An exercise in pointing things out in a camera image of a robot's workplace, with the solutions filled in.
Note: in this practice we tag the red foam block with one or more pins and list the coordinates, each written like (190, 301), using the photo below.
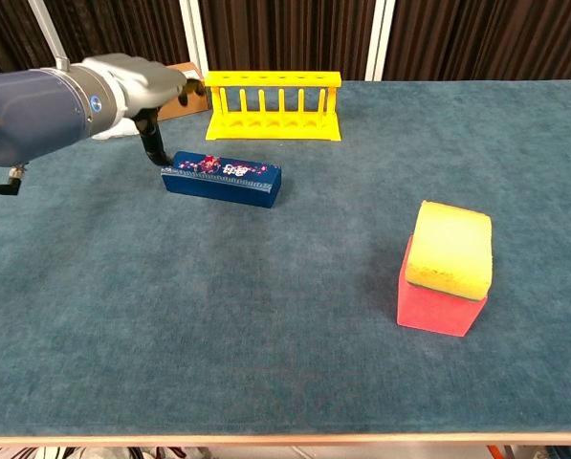
(433, 313)

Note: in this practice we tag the white plastic packet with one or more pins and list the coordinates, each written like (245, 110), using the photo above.
(117, 132)

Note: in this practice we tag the orange object under table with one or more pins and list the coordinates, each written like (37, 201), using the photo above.
(494, 452)

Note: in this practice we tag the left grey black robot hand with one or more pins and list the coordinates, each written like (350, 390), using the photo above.
(141, 86)

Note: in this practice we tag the dark pleated partition panel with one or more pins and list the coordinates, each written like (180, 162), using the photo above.
(122, 28)
(3, 33)
(285, 33)
(481, 38)

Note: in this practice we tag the blue eyeglasses case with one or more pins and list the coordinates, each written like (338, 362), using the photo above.
(218, 187)

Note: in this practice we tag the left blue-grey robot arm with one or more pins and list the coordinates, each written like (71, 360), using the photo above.
(31, 115)

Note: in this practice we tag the white aluminium partition post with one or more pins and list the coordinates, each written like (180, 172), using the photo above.
(379, 40)
(194, 38)
(46, 28)

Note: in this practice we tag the yellow sponge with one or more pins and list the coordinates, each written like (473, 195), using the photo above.
(447, 248)

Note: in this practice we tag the yellow test tube rack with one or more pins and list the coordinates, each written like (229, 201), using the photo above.
(270, 129)

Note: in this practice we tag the blue table cloth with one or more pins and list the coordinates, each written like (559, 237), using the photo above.
(314, 334)

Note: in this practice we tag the brown cardboard box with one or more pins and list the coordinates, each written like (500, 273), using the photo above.
(194, 113)

